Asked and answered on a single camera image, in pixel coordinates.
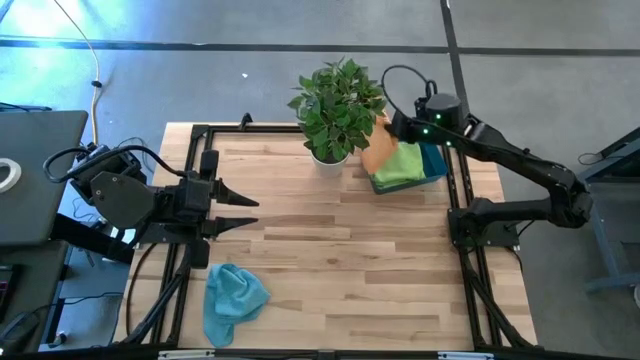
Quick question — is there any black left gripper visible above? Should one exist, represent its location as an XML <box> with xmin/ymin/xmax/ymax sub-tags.
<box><xmin>158</xmin><ymin>148</ymin><xmax>260</xmax><ymax>270</ymax></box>

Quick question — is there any orange microfiber towel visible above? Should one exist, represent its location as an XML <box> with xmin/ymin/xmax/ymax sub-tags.
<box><xmin>360</xmin><ymin>114</ymin><xmax>400</xmax><ymax>176</ymax></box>

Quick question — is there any green microfiber towel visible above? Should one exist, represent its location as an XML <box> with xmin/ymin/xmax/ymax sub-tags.
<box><xmin>371</xmin><ymin>141</ymin><xmax>428</xmax><ymax>191</ymax></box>

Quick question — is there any blue microfiber towel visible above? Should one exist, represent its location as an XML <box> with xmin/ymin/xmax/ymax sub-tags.
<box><xmin>201</xmin><ymin>262</ymin><xmax>272</xmax><ymax>349</ymax></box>

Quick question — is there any blue fabric basket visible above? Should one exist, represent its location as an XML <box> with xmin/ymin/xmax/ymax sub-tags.
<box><xmin>369</xmin><ymin>141</ymin><xmax>450</xmax><ymax>196</ymax></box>

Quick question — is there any green leafy potted tree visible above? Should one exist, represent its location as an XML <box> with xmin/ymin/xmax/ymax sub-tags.
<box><xmin>286</xmin><ymin>55</ymin><xmax>389</xmax><ymax>164</ymax></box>

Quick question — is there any white ribbed plant pot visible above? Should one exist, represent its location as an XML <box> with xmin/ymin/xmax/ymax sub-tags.
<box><xmin>309</xmin><ymin>149</ymin><xmax>352</xmax><ymax>178</ymax></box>

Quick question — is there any grey desk top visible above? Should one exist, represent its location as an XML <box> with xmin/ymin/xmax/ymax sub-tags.
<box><xmin>0</xmin><ymin>110</ymin><xmax>90</xmax><ymax>247</ymax></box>

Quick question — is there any blue metal cart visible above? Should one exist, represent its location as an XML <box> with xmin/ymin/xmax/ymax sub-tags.
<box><xmin>577</xmin><ymin>126</ymin><xmax>640</xmax><ymax>295</ymax></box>

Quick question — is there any white tape roll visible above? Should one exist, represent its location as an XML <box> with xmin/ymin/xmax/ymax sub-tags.
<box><xmin>0</xmin><ymin>157</ymin><xmax>23</xmax><ymax>195</ymax></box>

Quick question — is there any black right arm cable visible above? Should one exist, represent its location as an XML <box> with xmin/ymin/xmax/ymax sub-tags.
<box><xmin>380</xmin><ymin>64</ymin><xmax>439</xmax><ymax>121</ymax></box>

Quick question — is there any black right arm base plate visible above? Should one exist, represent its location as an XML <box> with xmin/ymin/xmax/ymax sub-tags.
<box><xmin>447</xmin><ymin>207</ymin><xmax>522</xmax><ymax>249</ymax></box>

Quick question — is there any black aluminium table frame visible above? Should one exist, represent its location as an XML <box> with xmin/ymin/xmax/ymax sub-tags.
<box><xmin>118</xmin><ymin>112</ymin><xmax>539</xmax><ymax>354</ymax></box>

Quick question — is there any yellow floor cable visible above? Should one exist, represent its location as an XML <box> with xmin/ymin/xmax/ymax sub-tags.
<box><xmin>52</xmin><ymin>0</ymin><xmax>103</xmax><ymax>146</ymax></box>

